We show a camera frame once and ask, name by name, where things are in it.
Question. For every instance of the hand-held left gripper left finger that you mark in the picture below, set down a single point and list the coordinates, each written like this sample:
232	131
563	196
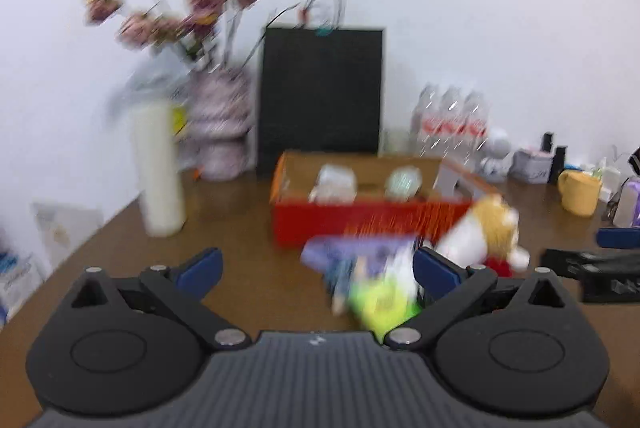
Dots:
204	269

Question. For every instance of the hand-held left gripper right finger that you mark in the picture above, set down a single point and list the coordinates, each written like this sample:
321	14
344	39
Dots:
436	269

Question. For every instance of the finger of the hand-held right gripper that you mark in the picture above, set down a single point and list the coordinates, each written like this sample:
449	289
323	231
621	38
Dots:
620	238
595	273

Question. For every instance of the yellow white plush toy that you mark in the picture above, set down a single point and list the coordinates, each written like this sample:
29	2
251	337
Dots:
480	233

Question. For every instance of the green snack packet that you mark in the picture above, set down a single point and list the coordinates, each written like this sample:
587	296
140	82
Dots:
382	305

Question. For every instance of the purple knitted cloth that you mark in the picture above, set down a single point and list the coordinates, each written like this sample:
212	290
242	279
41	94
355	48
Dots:
350	249

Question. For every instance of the red cardboard box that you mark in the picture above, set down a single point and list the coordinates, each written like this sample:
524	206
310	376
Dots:
360	218

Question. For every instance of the wooden desktop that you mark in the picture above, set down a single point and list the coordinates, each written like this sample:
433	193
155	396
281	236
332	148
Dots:
240	233

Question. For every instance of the purple packet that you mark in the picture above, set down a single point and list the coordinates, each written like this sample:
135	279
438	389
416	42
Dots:
629	203

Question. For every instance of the yellow mug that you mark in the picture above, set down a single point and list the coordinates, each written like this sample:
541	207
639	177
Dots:
579	194

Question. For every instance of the black striped object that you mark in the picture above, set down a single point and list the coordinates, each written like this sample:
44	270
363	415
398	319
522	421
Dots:
635	157

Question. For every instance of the pale green crumpled ball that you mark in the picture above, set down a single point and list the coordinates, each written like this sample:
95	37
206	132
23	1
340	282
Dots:
404	183

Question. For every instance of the tall white bottle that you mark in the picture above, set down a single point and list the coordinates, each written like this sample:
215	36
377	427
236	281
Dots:
157	167

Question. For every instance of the grey tissue box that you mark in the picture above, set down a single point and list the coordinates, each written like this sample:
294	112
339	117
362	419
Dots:
532	165

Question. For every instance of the white figurine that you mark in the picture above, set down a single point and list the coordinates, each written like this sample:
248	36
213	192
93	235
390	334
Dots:
495	152

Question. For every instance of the white cotton swab container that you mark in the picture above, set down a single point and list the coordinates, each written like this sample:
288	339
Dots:
332	185

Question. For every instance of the pink furry vase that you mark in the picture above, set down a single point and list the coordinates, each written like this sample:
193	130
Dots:
220	127

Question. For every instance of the blue white packet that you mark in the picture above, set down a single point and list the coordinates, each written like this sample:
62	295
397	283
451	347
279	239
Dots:
17	278

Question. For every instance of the clear smiley plastic bag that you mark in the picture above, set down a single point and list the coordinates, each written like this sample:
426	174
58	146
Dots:
150	87

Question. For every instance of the black paper bag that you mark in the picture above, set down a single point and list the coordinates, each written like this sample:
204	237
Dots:
320	92

